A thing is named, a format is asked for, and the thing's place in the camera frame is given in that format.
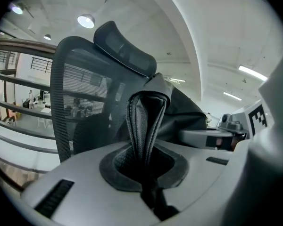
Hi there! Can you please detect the black mesh office chair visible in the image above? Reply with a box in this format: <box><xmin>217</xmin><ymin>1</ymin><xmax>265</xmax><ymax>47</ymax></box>
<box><xmin>49</xmin><ymin>20</ymin><xmax>158</xmax><ymax>164</ymax></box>

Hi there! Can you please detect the black backpack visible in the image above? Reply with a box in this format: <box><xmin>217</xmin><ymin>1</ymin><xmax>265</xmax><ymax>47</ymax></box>
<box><xmin>113</xmin><ymin>73</ymin><xmax>208</xmax><ymax>221</ymax></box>

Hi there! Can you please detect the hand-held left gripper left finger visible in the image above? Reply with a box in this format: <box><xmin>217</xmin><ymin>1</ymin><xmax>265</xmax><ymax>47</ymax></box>
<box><xmin>20</xmin><ymin>142</ymin><xmax>162</xmax><ymax>226</ymax></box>

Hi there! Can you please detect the wooden-topped black railing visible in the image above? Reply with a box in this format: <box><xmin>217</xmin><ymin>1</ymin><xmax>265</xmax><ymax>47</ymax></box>
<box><xmin>0</xmin><ymin>38</ymin><xmax>61</xmax><ymax>193</ymax></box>

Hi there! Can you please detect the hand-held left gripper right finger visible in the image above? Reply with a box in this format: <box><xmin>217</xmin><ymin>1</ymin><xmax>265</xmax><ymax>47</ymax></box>
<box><xmin>153</xmin><ymin>144</ymin><xmax>236</xmax><ymax>213</ymax></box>

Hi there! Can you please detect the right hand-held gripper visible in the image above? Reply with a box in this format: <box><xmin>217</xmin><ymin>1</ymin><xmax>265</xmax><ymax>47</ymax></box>
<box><xmin>178</xmin><ymin>99</ymin><xmax>271</xmax><ymax>151</ymax></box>

